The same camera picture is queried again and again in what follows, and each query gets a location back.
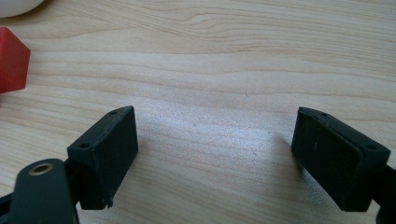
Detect red toy block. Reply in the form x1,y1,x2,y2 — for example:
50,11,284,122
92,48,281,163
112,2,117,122
0,26,32,93

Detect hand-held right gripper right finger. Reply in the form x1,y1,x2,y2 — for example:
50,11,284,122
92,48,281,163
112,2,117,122
290,106,391,213

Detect white plastic bin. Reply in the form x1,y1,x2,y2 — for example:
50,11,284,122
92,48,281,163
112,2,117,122
0,0,45,19

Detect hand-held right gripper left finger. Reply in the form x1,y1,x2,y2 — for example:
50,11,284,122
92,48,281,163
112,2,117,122
66,105,139,211

